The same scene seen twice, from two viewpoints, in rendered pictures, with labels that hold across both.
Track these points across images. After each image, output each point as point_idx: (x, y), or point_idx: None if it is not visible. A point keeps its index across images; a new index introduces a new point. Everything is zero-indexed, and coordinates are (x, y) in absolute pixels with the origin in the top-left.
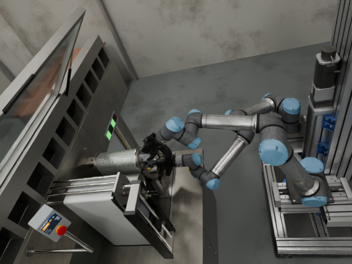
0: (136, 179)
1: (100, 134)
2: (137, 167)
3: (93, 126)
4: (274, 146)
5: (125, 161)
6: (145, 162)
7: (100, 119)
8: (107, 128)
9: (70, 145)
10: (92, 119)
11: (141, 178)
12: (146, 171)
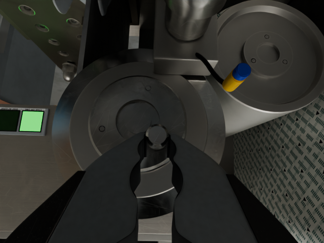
0: (284, 113)
1: (52, 153)
2: (221, 145)
3: (51, 190)
4: None
5: None
6: (142, 80)
7: (12, 174)
8: (15, 135)
9: (151, 236)
10: (33, 203)
11: (232, 58)
12: (218, 60)
